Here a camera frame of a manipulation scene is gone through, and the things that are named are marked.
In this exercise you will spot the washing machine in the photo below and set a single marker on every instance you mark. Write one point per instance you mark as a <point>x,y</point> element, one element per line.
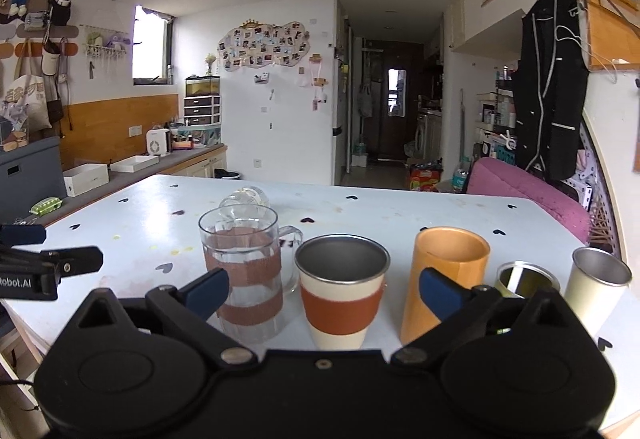
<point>429,135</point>

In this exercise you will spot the glass fish tank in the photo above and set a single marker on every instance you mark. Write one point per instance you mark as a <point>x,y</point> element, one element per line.
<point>202,86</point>

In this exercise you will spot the small steel cup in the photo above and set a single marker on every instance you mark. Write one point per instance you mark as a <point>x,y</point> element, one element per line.
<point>527,279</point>

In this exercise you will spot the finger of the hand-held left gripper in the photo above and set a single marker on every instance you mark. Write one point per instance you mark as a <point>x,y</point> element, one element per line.
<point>80,260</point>
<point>20,234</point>

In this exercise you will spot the cream metal cup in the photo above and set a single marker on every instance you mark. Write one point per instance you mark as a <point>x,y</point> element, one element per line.
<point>592,294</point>

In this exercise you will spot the white open box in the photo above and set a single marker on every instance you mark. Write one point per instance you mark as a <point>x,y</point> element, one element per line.
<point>85,180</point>

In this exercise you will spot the green patterned pouch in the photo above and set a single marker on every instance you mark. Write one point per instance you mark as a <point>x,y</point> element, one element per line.
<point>45,206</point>

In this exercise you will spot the dark entrance door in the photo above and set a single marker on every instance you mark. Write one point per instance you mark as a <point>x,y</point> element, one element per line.
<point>397,109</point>

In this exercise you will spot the vase with flowers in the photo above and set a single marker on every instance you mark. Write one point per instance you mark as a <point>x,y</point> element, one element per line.
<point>210,65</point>

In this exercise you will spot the wooden stair panel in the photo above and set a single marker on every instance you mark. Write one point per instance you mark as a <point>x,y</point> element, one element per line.
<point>607,19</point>

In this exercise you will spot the clear glass cup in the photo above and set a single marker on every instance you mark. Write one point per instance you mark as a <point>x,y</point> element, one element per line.
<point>245,200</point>

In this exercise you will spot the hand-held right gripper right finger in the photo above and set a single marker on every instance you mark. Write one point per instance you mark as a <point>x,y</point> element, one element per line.
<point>440,295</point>

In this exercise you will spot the metal cup with orange sleeve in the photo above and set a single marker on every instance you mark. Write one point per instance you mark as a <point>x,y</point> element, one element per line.
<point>342,304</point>

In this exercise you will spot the small white appliance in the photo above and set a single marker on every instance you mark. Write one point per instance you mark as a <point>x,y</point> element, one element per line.
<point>159,142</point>

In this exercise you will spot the white storage shelf rack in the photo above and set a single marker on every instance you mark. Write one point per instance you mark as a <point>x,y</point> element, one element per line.
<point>495,119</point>

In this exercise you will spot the grey storage box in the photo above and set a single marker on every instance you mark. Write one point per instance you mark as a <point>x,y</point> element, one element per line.
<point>30,179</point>

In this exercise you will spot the printed tote bag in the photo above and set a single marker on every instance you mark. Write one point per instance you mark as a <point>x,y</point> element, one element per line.
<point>25,101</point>

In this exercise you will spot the plastic water bottle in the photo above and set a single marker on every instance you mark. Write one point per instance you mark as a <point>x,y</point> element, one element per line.
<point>461,175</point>

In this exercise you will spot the cloud-shaped photo board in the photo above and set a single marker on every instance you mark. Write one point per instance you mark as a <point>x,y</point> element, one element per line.
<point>262,45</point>

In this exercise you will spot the glass mug with brown bands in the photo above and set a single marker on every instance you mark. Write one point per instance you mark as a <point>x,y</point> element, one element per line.
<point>242,269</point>

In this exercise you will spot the orange carton box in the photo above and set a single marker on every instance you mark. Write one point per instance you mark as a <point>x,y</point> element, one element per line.
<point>425,179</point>

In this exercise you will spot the white flat tray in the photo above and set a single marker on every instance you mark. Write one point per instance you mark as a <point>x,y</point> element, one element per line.
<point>134,163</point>

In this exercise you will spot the black jacket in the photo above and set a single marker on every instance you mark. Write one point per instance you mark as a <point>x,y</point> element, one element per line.
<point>550,94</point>

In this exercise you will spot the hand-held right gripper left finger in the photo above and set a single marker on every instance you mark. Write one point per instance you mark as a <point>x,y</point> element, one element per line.
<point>206,291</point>

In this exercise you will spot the pink chair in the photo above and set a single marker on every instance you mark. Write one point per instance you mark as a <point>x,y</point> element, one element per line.
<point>525,191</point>

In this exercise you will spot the window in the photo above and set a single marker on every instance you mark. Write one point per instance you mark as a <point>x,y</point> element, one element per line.
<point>149,46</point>

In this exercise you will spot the white wall hook rack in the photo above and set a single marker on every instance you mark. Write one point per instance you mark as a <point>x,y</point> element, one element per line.
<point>106,48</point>

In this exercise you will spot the small drawer unit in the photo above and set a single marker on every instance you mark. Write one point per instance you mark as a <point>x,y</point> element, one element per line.
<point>202,111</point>

